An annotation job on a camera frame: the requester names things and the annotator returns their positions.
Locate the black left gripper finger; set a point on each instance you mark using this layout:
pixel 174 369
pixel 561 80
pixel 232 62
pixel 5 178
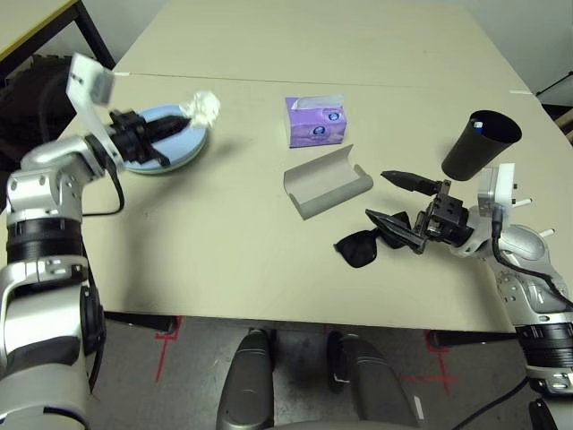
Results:
pixel 165 124
pixel 163 138

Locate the grey robot waist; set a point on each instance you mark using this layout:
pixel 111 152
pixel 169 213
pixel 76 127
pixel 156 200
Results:
pixel 322 425

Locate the black plastic cup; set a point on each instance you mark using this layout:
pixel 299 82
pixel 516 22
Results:
pixel 465 159

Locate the grey glasses case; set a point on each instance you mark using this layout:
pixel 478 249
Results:
pixel 318 183

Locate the black table foot bar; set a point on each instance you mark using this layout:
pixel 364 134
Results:
pixel 470 338
pixel 147 323

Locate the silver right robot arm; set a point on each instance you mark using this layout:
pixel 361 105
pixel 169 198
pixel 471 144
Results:
pixel 524 242

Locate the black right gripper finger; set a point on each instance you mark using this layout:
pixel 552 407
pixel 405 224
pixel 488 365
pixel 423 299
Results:
pixel 409 181
pixel 394 228

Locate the wooden frame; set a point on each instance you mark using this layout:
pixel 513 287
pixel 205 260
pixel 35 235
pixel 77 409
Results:
pixel 567 120

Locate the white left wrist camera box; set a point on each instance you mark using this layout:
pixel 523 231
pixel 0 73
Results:
pixel 85 85

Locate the purple tissue pack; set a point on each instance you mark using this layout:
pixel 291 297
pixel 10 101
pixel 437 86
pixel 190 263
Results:
pixel 318 133

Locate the green plastic plate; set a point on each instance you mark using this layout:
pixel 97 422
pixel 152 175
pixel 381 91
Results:
pixel 172 170

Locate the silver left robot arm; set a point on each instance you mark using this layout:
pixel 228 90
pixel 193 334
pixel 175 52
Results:
pixel 40 188

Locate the white blue marker pen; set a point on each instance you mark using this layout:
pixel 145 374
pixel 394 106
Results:
pixel 478 126

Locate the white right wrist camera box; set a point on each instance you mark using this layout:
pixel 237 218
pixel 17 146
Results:
pixel 501 183

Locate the black tripod stand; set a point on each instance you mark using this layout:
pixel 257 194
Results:
pixel 553 84

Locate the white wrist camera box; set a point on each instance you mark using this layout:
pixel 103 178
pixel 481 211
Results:
pixel 85 85
pixel 501 183

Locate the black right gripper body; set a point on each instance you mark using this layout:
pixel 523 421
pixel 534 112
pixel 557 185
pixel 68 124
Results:
pixel 447 219

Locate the white floor tape strip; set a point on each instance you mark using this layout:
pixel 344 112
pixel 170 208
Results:
pixel 419 407

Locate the white tissue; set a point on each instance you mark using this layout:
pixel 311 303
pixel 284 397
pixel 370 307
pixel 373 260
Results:
pixel 203 107

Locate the side table with black frame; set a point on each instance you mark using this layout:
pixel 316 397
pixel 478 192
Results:
pixel 27 22

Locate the black foam mats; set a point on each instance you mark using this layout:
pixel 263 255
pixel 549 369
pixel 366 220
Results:
pixel 22 103

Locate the black sunglasses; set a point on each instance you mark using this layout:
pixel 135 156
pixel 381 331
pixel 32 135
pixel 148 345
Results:
pixel 356 253

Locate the grey robot right leg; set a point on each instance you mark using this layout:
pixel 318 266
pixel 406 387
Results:
pixel 376 385

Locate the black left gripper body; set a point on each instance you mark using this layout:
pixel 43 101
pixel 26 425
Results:
pixel 130 139

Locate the blue plastic plate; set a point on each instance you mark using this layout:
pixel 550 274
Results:
pixel 188 142

